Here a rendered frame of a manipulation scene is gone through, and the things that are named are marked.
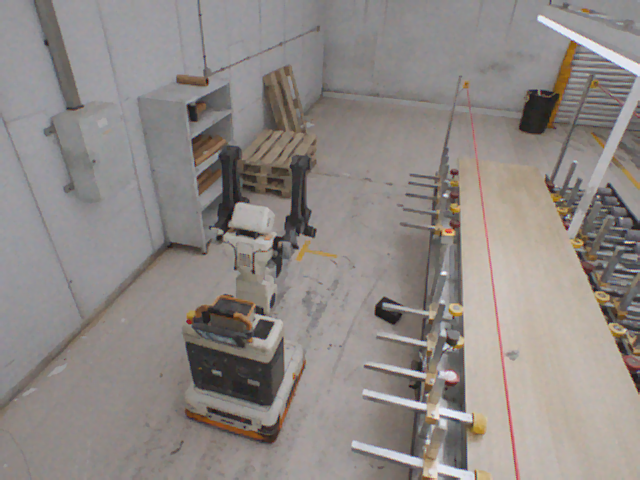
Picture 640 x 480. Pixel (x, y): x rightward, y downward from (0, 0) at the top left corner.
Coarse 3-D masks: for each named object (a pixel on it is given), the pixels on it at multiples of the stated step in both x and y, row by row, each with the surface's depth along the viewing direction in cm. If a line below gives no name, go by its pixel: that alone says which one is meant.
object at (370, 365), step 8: (368, 360) 208; (368, 368) 207; (376, 368) 205; (384, 368) 204; (392, 368) 204; (400, 368) 204; (400, 376) 204; (408, 376) 202; (416, 376) 201; (424, 376) 201
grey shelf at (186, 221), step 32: (160, 96) 348; (192, 96) 351; (224, 96) 419; (160, 128) 355; (192, 128) 370; (224, 128) 439; (160, 160) 374; (192, 160) 366; (160, 192) 394; (192, 224) 405
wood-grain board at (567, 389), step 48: (528, 192) 364; (480, 240) 297; (528, 240) 299; (480, 288) 252; (528, 288) 253; (576, 288) 255; (480, 336) 219; (528, 336) 220; (576, 336) 221; (480, 384) 193; (528, 384) 194; (576, 384) 195; (624, 384) 196; (528, 432) 174; (576, 432) 174; (624, 432) 175
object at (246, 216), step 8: (240, 208) 230; (248, 208) 229; (256, 208) 228; (264, 208) 228; (232, 216) 231; (240, 216) 229; (248, 216) 228; (256, 216) 227; (264, 216) 227; (272, 216) 235; (232, 224) 230; (240, 224) 228; (248, 224) 227; (256, 224) 226; (264, 224) 227; (272, 224) 238; (264, 232) 229
